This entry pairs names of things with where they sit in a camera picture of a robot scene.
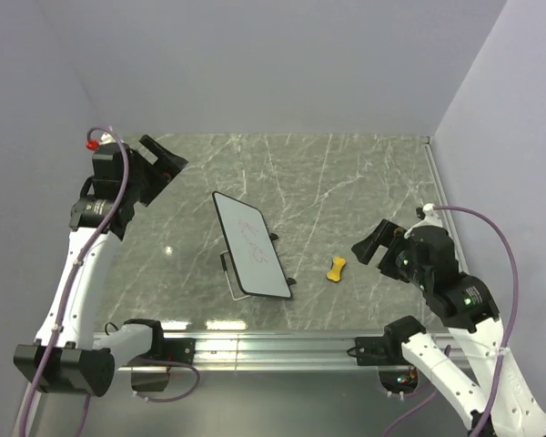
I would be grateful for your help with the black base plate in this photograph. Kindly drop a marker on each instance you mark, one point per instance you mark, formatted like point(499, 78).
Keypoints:
point(376, 351)
point(167, 351)

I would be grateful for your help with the yellow bone-shaped eraser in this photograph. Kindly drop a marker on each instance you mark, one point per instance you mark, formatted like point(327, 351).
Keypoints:
point(335, 271)

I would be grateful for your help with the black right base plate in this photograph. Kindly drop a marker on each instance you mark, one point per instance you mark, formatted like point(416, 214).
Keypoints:
point(376, 351)

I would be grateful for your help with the small whiteboard with black frame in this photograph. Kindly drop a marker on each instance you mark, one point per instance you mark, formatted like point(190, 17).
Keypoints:
point(251, 249)

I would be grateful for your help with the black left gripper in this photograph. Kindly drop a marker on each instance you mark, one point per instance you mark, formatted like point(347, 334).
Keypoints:
point(170, 164)

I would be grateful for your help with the aluminium mounting rail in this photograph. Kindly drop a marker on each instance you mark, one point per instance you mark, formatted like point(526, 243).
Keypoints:
point(245, 350)

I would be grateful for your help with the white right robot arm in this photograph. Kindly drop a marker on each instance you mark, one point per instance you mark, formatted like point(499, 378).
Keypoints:
point(485, 387)

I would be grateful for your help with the wire whiteboard stand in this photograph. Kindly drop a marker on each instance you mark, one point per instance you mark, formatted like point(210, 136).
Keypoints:
point(223, 259)

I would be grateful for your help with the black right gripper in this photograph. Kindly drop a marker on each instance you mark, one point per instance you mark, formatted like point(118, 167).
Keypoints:
point(364, 248)

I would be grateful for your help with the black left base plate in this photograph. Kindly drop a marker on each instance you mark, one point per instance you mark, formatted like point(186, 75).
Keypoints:
point(167, 351)

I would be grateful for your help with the aluminium right edge rail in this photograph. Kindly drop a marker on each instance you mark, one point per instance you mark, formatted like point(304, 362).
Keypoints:
point(447, 218)

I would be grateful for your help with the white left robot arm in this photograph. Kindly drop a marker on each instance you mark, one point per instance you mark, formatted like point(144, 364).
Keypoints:
point(65, 356)

